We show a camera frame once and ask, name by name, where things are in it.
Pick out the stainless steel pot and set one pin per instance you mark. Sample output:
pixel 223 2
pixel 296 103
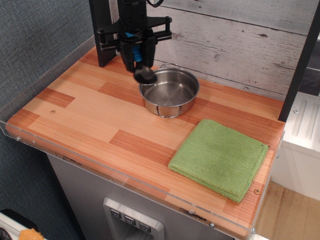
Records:
pixel 173 94

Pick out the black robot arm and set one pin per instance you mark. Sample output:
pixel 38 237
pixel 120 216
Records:
pixel 133 13

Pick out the white appliance at right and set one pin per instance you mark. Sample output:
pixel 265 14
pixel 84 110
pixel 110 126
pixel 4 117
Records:
pixel 297 164

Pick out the clear acrylic table guard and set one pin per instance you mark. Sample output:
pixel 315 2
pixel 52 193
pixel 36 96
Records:
pixel 104 145

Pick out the green folded cloth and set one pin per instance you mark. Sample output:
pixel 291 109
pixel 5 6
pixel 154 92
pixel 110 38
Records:
pixel 220 159

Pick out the black and orange object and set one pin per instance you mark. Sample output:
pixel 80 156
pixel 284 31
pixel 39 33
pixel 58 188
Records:
pixel 13 223

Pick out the silver cabinet with dispenser panel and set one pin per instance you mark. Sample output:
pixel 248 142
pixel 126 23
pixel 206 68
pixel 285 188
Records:
pixel 110 200

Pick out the black vertical post right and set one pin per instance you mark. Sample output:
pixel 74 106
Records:
pixel 303 61

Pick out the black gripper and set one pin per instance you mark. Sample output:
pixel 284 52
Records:
pixel 157 29

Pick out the blue handled black spatula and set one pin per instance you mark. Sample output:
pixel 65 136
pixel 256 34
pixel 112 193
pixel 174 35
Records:
pixel 142 74

